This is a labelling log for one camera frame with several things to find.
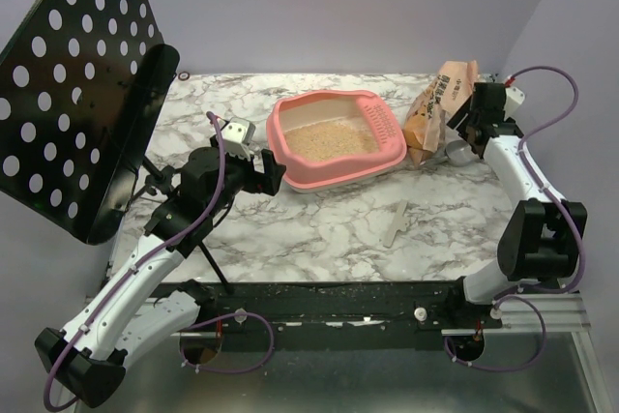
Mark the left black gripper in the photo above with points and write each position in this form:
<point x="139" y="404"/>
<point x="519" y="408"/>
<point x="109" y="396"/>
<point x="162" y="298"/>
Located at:
<point x="269" y="182"/>

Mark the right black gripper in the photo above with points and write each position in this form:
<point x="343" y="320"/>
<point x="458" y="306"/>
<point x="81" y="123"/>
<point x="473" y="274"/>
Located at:
<point x="468" y="121"/>

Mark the silver metal litter scoop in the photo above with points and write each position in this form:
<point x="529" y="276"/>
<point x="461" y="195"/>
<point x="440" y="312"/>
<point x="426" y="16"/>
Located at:
<point x="455" y="153"/>

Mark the beige cat litter bag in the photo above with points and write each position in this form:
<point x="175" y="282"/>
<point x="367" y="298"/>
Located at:
<point x="427" y="118"/>

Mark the grey bag sealing clip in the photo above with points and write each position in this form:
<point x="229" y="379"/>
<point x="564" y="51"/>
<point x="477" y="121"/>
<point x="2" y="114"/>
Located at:
<point x="400" y="223"/>

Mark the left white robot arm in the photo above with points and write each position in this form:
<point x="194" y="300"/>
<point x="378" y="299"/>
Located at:
<point x="90" y="355"/>

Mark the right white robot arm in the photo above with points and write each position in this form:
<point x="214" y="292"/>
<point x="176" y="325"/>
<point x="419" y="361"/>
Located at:
<point x="539" y="245"/>

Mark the pink cat litter box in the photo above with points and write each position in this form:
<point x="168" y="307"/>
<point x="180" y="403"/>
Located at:
<point x="362" y="110"/>

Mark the clean litter in box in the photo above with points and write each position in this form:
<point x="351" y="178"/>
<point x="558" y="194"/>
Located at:
<point x="330" y="140"/>

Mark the black perforated music stand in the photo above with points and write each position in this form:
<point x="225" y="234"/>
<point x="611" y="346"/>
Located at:
<point x="83" y="84"/>

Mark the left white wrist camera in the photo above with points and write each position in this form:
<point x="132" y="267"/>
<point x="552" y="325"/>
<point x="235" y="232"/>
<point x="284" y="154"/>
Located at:
<point x="237" y="136"/>

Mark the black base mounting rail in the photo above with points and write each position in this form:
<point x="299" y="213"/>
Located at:
<point x="337" y="316"/>

